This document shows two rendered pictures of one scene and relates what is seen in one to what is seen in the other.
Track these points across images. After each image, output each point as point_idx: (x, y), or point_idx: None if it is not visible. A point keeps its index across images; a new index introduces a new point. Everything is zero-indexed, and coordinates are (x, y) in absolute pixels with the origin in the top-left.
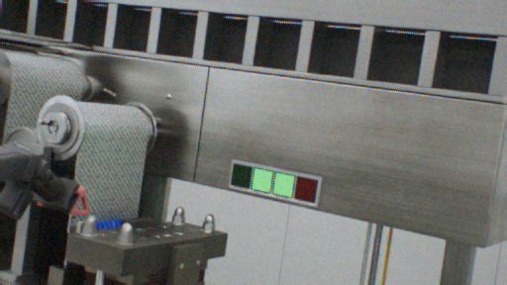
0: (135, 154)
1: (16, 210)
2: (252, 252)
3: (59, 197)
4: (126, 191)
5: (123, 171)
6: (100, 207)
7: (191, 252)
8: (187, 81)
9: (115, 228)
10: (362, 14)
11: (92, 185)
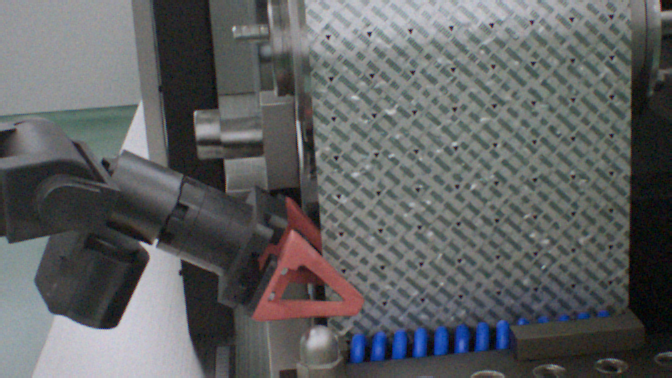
0: (577, 109)
1: (73, 307)
2: None
3: (229, 267)
4: (558, 228)
5: (530, 167)
6: (448, 281)
7: None
8: None
9: (479, 352)
10: None
11: (396, 218)
